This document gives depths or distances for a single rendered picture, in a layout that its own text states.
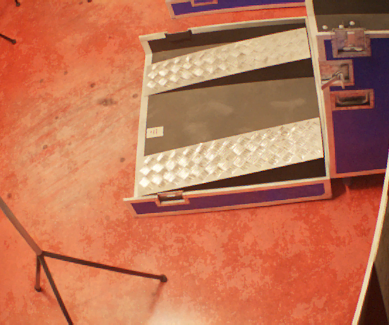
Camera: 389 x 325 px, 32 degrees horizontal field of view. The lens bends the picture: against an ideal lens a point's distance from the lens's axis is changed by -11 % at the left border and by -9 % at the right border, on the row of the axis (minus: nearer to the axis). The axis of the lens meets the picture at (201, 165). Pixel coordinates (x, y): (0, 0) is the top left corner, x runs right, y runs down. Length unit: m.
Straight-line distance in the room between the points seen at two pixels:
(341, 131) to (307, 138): 0.37
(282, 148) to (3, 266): 1.30
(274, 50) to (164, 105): 0.54
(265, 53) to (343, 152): 0.75
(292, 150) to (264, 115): 0.31
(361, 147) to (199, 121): 0.85
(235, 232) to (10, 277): 0.99
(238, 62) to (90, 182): 0.81
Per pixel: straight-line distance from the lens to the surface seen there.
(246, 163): 2.83
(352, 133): 2.47
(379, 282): 1.79
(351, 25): 3.10
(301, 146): 2.79
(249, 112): 3.07
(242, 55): 3.17
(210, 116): 3.10
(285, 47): 3.12
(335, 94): 2.29
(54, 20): 3.88
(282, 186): 2.72
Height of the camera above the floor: 2.46
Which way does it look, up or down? 55 degrees down
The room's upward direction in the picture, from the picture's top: 19 degrees counter-clockwise
